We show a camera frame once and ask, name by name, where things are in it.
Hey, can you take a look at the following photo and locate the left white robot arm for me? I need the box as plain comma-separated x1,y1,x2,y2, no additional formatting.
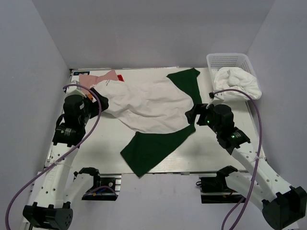
23,92,109,230

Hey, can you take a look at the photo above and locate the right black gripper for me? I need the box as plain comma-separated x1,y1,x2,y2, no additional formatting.
185,103,222,134

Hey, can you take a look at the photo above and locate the folded pink t-shirt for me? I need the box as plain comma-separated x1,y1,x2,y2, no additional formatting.
79,70,124,88

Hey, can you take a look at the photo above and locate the crumpled white t-shirt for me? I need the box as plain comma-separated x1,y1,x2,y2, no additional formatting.
214,67,262,100

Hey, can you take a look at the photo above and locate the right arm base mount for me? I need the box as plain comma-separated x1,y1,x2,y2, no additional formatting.
196,177,245,204

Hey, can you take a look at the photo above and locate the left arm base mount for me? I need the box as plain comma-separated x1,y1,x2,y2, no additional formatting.
82,174,122,201

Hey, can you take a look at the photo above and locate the white and green raglan t-shirt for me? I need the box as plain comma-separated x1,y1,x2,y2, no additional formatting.
92,68,202,177

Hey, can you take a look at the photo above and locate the white plastic basket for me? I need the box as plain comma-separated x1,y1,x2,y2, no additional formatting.
207,53,256,103

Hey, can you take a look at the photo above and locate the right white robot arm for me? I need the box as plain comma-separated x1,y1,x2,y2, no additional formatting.
186,104,307,230

